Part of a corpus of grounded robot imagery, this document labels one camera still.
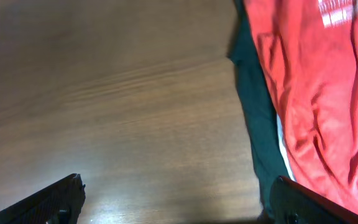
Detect black garment under red shirt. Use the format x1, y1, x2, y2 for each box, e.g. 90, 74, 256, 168
229, 0, 288, 217

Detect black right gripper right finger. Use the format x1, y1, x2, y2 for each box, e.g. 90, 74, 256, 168
270, 176, 358, 224

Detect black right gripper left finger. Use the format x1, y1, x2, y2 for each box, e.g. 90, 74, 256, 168
0, 174, 86, 224

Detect red t-shirt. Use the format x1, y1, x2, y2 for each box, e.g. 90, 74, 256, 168
244, 0, 358, 214

